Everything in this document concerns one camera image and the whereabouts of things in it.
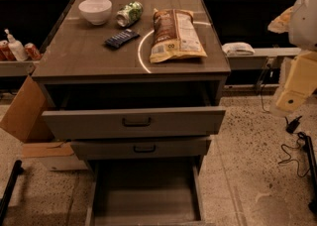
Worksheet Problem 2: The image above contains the grey drawer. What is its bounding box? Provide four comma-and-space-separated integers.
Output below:
70, 136, 211, 161
43, 106, 225, 140
85, 158, 205, 226

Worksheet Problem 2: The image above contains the red soda can left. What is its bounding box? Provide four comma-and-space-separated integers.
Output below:
0, 40, 15, 61

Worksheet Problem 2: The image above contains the red soda can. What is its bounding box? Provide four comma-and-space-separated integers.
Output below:
0, 40, 15, 61
25, 43, 42, 60

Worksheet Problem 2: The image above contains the green crushed soda can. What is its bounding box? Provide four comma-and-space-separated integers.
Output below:
116, 1, 143, 28

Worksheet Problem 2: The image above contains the brown chip bag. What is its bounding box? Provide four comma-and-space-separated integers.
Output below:
150, 9, 207, 63

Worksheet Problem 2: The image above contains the grey bottom drawer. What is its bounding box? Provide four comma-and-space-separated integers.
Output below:
85, 158, 205, 226

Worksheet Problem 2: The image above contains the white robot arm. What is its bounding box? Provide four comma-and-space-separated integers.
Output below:
267, 0, 317, 117

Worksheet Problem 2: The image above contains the dark blue snack bar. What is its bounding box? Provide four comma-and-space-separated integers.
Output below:
105, 29, 140, 49

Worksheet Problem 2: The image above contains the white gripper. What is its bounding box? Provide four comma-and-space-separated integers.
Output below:
269, 51, 317, 117

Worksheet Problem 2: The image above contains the folded white cloth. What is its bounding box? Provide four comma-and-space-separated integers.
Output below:
222, 42, 255, 56

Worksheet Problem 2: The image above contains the grey drawer cabinet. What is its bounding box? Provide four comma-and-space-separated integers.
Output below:
32, 0, 230, 100

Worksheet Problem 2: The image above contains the grey top drawer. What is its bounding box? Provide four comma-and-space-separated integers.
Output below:
43, 106, 225, 140

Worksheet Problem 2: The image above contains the white soap dispenser bottle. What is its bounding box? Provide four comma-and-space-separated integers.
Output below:
4, 29, 28, 61

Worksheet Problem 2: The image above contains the white bowl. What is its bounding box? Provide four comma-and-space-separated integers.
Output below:
78, 0, 112, 25

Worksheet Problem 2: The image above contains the grey middle drawer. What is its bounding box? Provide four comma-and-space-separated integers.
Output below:
70, 136, 211, 161

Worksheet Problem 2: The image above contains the black stand right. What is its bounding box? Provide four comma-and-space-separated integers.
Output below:
304, 136, 317, 214

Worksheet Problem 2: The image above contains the black pole left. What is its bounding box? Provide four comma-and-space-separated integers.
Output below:
0, 160, 24, 226

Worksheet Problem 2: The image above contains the brown cardboard box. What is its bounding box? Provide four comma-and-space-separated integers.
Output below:
0, 76, 87, 171

